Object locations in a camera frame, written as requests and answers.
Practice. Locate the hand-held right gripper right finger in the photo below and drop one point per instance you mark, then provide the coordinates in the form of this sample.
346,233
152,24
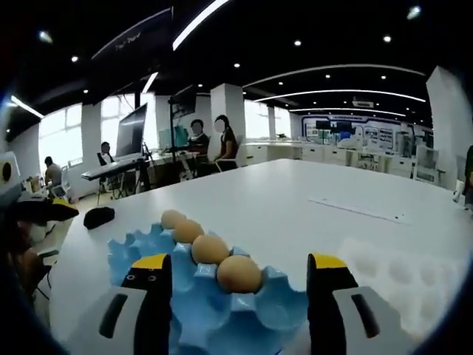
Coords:
325,296

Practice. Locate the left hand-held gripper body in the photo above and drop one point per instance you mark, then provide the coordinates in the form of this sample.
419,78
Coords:
11,185

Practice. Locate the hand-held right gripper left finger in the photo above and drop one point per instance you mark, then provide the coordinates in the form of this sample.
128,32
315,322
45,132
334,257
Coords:
155,296

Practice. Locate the white foam egg tray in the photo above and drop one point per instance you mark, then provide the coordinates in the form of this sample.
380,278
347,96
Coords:
388,296

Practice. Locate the blue egg tray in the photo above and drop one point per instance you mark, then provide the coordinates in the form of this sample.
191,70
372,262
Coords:
221,318

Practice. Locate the black computer mouse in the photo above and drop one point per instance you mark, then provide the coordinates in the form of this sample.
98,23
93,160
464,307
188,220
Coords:
98,218

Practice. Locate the grey desk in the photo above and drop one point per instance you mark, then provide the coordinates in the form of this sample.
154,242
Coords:
111,168

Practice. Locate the white power strip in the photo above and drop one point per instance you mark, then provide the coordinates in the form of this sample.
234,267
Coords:
360,209

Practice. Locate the white table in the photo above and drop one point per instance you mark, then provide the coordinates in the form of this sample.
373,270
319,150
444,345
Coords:
277,207

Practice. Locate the large dark monitor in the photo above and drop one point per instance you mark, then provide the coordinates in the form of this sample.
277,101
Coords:
131,131

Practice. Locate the row of white cabinets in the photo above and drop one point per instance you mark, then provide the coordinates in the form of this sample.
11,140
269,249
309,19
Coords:
288,151

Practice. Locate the small white object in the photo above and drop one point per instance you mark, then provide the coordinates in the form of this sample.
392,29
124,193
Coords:
458,192

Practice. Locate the black monitor on pole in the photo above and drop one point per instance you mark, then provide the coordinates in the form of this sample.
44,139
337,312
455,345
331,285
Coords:
184,100

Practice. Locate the hanging black display panel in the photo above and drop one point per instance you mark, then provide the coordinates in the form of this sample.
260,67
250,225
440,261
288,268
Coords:
129,51

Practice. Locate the ceiling air conditioner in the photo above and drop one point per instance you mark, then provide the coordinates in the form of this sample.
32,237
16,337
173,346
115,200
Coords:
364,102

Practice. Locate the blue framed display wall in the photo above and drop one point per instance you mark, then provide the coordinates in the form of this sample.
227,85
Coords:
369,129

